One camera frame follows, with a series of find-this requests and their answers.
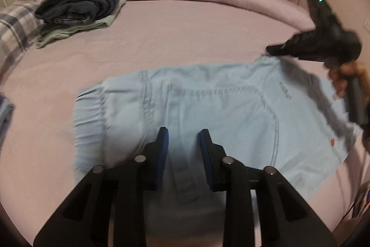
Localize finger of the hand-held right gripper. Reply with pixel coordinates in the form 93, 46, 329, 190
266, 30, 324, 58

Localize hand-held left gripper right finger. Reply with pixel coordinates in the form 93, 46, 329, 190
198, 128, 337, 247

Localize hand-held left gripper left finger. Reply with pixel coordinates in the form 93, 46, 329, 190
33, 127, 170, 247

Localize light blue denim pants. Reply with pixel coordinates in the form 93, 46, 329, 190
72, 56, 362, 205

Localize person's right hand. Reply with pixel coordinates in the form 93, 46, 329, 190
327, 61, 368, 98

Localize pink bed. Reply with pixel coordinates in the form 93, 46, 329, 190
0, 0, 370, 247

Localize folded pale green garment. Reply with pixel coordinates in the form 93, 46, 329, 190
35, 0, 127, 49

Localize crumpled blue cloth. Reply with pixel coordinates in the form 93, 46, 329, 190
0, 94, 15, 149

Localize plaid checked cloth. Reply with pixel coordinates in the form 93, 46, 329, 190
0, 2, 44, 74

